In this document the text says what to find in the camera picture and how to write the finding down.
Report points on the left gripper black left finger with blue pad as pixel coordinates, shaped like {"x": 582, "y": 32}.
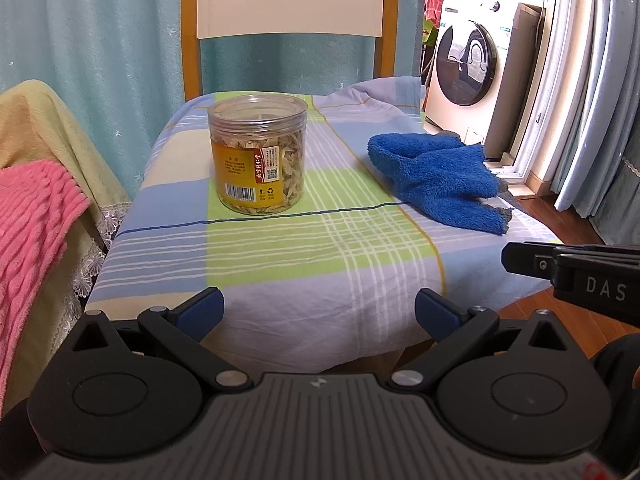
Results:
{"x": 177, "y": 334}

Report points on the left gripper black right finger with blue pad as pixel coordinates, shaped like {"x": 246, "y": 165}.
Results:
{"x": 457, "y": 333}

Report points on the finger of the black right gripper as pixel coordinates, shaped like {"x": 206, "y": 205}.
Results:
{"x": 536, "y": 260}

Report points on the blue terry cloth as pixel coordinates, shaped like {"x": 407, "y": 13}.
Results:
{"x": 442, "y": 177}

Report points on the clear plastic jar yellow label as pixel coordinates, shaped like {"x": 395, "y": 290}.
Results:
{"x": 258, "y": 146}

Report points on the grey-blue curtain right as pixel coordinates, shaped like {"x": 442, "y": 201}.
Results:
{"x": 595, "y": 176}

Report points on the brown cardboard panel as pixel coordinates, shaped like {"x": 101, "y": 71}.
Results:
{"x": 517, "y": 72}

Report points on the pink fluffy towel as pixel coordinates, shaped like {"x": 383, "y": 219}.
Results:
{"x": 40, "y": 201}

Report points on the white front-load washing machine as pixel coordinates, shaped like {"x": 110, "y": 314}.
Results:
{"x": 471, "y": 46}

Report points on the yellow-green blanket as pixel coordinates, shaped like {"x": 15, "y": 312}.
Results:
{"x": 36, "y": 124}

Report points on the teal curtain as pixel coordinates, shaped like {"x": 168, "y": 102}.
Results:
{"x": 116, "y": 64}

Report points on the wooden chair white backrest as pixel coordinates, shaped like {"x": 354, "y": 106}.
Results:
{"x": 205, "y": 19}

